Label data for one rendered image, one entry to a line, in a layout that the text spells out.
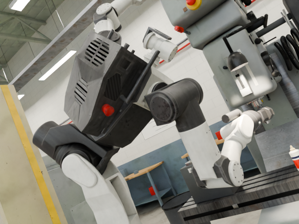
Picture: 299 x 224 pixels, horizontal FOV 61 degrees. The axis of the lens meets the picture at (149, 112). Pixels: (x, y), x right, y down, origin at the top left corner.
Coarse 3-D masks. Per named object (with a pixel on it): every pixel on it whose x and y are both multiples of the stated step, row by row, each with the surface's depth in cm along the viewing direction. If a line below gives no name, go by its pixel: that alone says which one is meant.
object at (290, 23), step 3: (285, 12) 125; (282, 15) 129; (285, 15) 125; (285, 18) 128; (288, 21) 126; (291, 21) 134; (288, 24) 128; (291, 24) 133; (291, 27) 126; (294, 27) 133; (294, 36) 127; (297, 42) 127
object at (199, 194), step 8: (184, 168) 129; (184, 176) 130; (192, 176) 127; (192, 184) 128; (192, 192) 129; (200, 192) 126; (208, 192) 123; (216, 192) 121; (224, 192) 118; (232, 192) 116; (200, 200) 127
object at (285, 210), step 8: (264, 208) 107; (272, 208) 104; (280, 208) 101; (288, 208) 98; (296, 208) 95; (264, 216) 100; (272, 216) 97; (280, 216) 94; (288, 216) 92; (296, 216) 90
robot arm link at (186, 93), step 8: (184, 80) 77; (168, 88) 71; (176, 88) 71; (184, 88) 72; (192, 88) 74; (176, 96) 69; (184, 96) 71; (192, 96) 73; (184, 104) 70; (192, 104) 72; (184, 112) 72; (192, 112) 72; (200, 112) 74; (176, 120) 74; (184, 120) 72; (192, 120) 72; (200, 120) 73; (184, 128) 73; (192, 128) 72
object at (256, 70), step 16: (240, 32) 106; (208, 48) 114; (224, 48) 110; (240, 48) 107; (256, 48) 113; (224, 64) 111; (256, 64) 105; (224, 80) 112; (256, 80) 105; (272, 80) 106; (240, 96) 109; (256, 96) 107
